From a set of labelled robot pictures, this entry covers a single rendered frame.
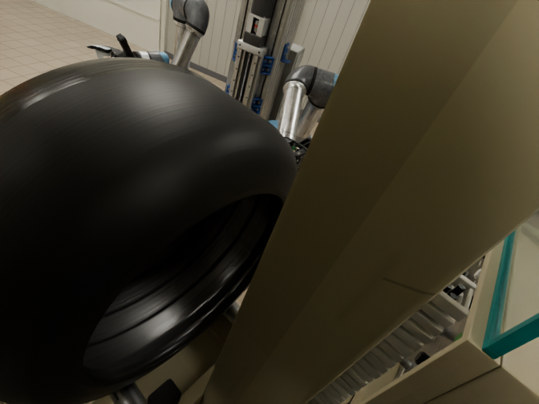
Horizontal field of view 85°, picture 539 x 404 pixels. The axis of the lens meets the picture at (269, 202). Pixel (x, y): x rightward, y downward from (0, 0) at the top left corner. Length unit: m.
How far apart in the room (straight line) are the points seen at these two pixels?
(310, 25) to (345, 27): 0.42
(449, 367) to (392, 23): 0.53
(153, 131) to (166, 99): 0.06
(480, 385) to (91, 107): 0.65
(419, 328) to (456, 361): 0.26
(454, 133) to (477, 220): 0.05
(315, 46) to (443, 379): 3.97
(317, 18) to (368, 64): 4.05
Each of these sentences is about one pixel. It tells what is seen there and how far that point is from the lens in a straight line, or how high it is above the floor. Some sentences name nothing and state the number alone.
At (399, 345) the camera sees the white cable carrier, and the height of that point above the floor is 1.34.
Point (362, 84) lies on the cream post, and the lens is 0.19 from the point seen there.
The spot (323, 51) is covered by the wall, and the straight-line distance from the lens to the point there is 4.25.
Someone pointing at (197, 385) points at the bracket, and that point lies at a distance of 0.69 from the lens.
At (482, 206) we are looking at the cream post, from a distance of 0.19.
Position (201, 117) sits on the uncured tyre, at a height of 1.45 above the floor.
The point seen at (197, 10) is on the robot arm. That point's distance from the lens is 1.64.
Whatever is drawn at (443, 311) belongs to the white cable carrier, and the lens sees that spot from 0.33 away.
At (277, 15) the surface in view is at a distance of 1.66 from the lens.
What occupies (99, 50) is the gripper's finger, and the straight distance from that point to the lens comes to 1.71.
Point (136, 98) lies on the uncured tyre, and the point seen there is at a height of 1.44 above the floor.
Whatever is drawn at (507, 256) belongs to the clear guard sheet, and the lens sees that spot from 0.80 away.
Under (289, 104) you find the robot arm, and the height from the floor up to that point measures 1.21.
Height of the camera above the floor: 1.61
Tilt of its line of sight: 39 degrees down
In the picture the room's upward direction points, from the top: 21 degrees clockwise
